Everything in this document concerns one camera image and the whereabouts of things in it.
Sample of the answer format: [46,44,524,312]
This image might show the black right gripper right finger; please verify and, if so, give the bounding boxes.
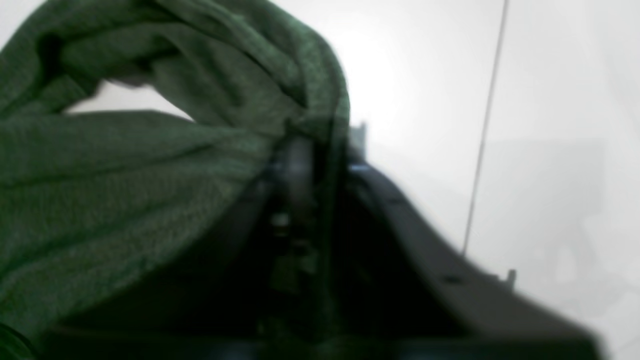
[330,147,601,360]

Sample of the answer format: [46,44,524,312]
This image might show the dark green t-shirt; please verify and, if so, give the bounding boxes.
[1,0,349,360]

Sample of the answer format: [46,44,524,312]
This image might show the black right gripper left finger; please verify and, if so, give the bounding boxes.
[35,135,326,360]

